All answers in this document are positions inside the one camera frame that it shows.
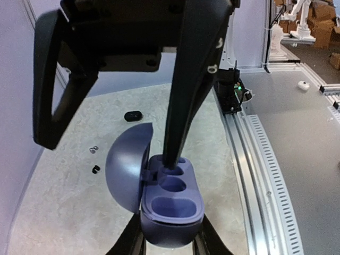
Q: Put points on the slotted white cable duct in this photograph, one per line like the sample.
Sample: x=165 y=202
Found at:
x=287 y=219

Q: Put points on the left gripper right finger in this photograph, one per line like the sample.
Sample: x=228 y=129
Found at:
x=208 y=242

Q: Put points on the blue earbud charging case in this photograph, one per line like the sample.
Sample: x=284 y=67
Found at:
x=168 y=201

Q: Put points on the black earbud far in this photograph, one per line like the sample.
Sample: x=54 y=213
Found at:
x=95 y=169

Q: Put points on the black earbud charging case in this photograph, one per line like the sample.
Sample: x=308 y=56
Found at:
x=133 y=116

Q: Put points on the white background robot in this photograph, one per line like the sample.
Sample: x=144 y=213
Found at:
x=300 y=12

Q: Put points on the aluminium front rail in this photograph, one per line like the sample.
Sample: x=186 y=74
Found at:
x=263 y=233

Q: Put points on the right aluminium frame post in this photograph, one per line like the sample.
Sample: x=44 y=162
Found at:
x=267 y=29

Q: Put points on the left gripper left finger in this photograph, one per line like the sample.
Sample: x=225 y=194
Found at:
x=131 y=241

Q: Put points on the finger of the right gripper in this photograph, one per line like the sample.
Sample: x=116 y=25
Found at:
x=202 y=38

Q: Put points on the cardboard boxes background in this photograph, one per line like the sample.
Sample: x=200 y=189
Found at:
x=323 y=21

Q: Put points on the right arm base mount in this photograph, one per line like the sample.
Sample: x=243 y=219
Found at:
x=230 y=91

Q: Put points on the silver earbud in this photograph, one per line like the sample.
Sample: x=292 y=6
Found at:
x=93 y=149

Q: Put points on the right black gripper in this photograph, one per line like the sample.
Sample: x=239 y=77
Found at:
x=114 y=34

